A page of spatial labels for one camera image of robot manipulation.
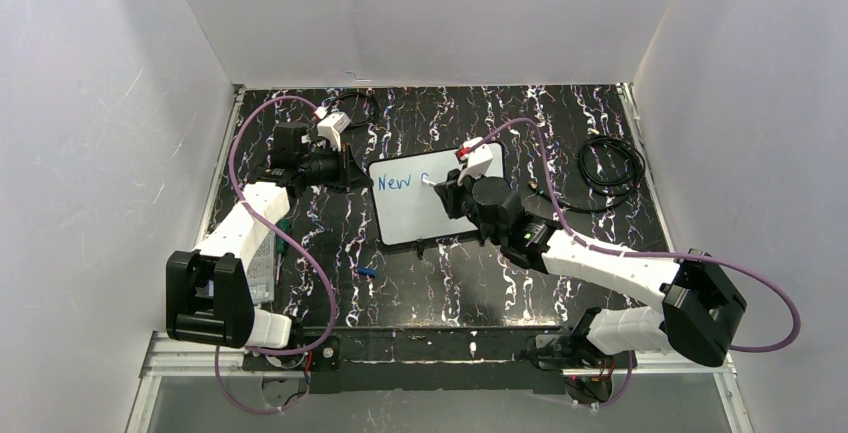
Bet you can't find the white whiteboard black frame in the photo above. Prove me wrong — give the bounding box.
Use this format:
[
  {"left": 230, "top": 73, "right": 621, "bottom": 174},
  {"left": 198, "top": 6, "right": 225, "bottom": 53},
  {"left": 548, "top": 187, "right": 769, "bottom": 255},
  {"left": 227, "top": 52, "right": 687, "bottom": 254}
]
[{"left": 367, "top": 149, "right": 476, "bottom": 247}]

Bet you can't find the blue marker cap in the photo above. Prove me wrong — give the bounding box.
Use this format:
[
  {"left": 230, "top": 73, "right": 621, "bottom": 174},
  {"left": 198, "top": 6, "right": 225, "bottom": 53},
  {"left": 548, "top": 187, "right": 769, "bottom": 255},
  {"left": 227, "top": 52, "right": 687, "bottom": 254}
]
[{"left": 356, "top": 267, "right": 376, "bottom": 278}]

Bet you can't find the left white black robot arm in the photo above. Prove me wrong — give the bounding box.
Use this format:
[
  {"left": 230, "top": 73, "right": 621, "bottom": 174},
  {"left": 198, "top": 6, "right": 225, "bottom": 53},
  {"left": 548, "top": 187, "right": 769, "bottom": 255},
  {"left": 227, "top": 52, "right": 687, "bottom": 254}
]
[{"left": 166, "top": 114, "right": 373, "bottom": 349}]

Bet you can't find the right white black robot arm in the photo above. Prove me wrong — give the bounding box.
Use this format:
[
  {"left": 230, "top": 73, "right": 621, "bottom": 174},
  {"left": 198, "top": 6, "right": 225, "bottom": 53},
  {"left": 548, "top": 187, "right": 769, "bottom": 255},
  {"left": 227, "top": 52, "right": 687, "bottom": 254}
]
[{"left": 432, "top": 171, "right": 747, "bottom": 367}]

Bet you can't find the clear plastic parts box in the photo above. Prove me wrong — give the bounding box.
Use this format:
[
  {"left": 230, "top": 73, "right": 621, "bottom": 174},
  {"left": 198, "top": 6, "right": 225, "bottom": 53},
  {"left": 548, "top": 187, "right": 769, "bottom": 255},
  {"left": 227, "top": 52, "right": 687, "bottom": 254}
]
[{"left": 246, "top": 233, "right": 277, "bottom": 305}]

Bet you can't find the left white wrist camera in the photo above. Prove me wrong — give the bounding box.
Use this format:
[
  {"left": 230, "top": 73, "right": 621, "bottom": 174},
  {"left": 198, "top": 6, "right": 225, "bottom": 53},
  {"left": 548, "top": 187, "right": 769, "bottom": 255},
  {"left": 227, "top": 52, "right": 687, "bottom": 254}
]
[{"left": 314, "top": 107, "right": 351, "bottom": 151}]

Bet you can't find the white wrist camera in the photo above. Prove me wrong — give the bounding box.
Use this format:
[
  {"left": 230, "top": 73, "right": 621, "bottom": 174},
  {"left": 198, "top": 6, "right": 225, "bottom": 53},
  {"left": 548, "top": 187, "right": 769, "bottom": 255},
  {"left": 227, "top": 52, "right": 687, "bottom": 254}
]
[
  {"left": 314, "top": 107, "right": 351, "bottom": 151},
  {"left": 456, "top": 137, "right": 494, "bottom": 184}
]

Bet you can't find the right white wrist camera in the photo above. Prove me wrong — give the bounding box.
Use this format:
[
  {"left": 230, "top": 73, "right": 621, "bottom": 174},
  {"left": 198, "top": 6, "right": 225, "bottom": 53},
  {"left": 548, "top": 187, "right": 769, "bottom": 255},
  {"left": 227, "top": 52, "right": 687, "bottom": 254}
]
[{"left": 456, "top": 137, "right": 494, "bottom": 184}]

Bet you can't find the small coiled black cable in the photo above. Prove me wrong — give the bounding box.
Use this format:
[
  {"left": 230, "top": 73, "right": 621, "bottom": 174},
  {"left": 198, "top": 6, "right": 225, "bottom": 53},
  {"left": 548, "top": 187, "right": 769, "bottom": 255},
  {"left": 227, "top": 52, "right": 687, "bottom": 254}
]
[{"left": 330, "top": 90, "right": 382, "bottom": 132}]

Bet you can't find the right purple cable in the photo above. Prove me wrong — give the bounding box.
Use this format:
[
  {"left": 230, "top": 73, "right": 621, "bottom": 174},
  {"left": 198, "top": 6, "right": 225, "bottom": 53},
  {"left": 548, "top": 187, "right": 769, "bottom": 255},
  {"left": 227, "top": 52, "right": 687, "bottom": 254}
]
[{"left": 457, "top": 117, "right": 802, "bottom": 410}]

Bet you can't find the purple cable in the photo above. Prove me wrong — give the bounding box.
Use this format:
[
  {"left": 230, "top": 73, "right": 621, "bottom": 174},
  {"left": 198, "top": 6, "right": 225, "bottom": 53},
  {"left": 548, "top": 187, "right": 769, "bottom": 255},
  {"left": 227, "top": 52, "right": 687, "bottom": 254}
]
[
  {"left": 457, "top": 117, "right": 802, "bottom": 410},
  {"left": 213, "top": 95, "right": 340, "bottom": 416}
]

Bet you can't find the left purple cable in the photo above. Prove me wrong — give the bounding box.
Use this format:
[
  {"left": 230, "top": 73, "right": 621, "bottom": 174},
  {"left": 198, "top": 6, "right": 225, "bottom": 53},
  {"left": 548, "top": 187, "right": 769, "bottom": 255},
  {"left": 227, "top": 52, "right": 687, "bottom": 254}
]
[{"left": 213, "top": 95, "right": 340, "bottom": 416}]

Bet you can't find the large coiled black cable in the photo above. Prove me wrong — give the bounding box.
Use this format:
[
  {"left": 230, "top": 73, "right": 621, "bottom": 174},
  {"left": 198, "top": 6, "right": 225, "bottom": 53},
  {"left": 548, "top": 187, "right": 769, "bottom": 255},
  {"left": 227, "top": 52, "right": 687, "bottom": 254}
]
[{"left": 529, "top": 128, "right": 647, "bottom": 214}]

